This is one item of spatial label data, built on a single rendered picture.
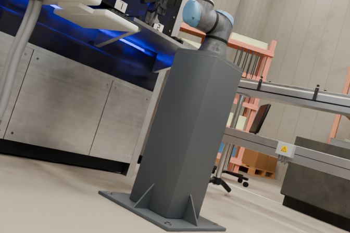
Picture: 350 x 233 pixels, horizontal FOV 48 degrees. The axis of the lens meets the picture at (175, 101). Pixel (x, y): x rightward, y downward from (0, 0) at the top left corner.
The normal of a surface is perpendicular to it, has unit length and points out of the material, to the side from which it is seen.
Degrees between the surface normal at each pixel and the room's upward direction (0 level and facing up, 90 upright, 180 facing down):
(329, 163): 90
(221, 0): 90
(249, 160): 90
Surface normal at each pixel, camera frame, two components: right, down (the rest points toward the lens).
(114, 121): 0.71, 0.18
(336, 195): -0.69, -0.26
